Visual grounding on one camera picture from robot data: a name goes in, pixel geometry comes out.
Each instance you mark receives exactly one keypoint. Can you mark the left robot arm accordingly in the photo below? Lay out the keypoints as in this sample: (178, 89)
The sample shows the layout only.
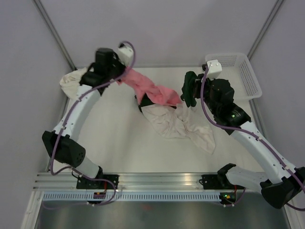
(62, 142)

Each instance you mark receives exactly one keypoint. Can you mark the white slotted cable duct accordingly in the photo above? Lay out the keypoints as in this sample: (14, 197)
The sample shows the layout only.
(133, 196)

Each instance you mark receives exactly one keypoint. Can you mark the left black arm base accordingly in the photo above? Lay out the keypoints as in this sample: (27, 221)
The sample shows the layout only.
(83, 183)

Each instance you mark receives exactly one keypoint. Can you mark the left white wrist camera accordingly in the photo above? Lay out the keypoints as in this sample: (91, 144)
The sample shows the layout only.
(125, 54)

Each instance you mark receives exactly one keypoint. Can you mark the white plastic basket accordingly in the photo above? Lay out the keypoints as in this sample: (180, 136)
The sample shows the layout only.
(236, 68)

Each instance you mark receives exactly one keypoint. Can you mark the pink t-shirt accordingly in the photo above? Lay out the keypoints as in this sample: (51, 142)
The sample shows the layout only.
(142, 85)

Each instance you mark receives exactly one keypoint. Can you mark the aluminium mounting rail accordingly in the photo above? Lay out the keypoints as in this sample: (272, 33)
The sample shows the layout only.
(127, 181)

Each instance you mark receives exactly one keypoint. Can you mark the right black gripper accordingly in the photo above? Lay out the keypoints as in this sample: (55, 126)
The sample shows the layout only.
(197, 86)

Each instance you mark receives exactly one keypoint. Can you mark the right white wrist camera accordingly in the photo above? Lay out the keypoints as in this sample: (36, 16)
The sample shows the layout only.
(212, 68)

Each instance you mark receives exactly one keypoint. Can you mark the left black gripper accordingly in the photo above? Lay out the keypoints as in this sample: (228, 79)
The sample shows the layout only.
(116, 59)

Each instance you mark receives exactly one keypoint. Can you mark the cream white t-shirt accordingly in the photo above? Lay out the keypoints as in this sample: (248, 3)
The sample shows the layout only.
(71, 81)

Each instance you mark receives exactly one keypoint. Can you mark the white and green t-shirt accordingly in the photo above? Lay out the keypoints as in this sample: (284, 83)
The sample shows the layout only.
(180, 121)

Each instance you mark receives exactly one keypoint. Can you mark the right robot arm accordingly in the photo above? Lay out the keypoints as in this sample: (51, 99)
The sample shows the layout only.
(280, 181)

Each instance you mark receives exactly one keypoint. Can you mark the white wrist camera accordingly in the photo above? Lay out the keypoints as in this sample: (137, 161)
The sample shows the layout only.
(125, 54)
(212, 68)

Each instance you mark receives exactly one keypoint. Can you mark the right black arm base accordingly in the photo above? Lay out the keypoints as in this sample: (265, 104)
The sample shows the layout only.
(215, 182)

